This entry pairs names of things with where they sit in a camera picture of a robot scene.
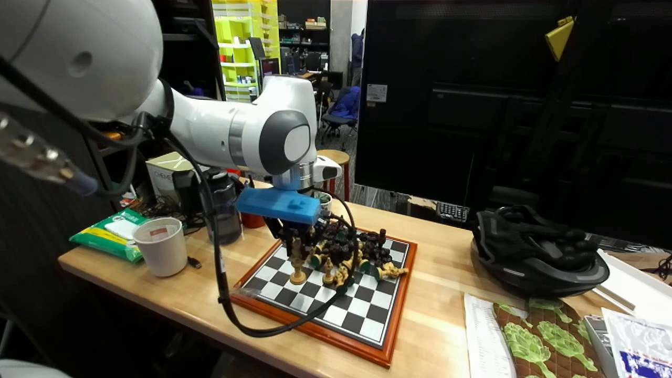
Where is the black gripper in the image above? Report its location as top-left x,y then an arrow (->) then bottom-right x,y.
267,217 -> 331,258

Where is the white round seat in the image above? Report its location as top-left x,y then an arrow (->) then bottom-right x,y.
0,356 -> 73,378

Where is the red-legged wooden stool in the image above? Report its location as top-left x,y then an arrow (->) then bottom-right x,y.
317,146 -> 352,202

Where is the green yellow storage shelf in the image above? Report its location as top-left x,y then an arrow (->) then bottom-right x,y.
210,0 -> 284,105

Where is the green brown oven mitt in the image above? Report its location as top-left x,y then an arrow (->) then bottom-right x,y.
491,297 -> 603,378

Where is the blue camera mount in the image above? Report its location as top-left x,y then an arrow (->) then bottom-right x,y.
233,185 -> 324,226

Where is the white paper cup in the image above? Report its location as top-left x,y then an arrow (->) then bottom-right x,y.
133,213 -> 191,279

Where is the green wipes pack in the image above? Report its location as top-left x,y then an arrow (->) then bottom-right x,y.
67,207 -> 151,266

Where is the yellow triangle tag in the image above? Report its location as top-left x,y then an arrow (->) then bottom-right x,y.
544,15 -> 577,63

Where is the white label sticker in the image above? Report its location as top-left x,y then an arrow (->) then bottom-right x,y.
365,82 -> 391,105

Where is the light knight chess piece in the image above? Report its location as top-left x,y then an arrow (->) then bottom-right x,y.
377,258 -> 411,283

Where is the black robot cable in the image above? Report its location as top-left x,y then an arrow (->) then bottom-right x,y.
142,113 -> 364,339

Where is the clear plastic bag blue print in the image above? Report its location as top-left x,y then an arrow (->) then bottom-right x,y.
583,307 -> 672,378

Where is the white flat board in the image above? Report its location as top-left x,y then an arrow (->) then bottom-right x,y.
596,250 -> 672,326

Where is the blue office chair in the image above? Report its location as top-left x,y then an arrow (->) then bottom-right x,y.
324,83 -> 364,132

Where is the black cylindrical container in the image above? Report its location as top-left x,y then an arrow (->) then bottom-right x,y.
208,169 -> 246,246

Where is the orange framed chessboard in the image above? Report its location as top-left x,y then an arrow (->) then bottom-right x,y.
230,232 -> 420,370

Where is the large black panel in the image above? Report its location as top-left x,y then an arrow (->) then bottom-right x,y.
356,0 -> 672,248

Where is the tall light chess piece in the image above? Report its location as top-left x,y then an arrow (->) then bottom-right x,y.
287,238 -> 310,285

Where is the blurred metal clamp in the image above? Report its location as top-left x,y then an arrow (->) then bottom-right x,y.
0,111 -> 102,199

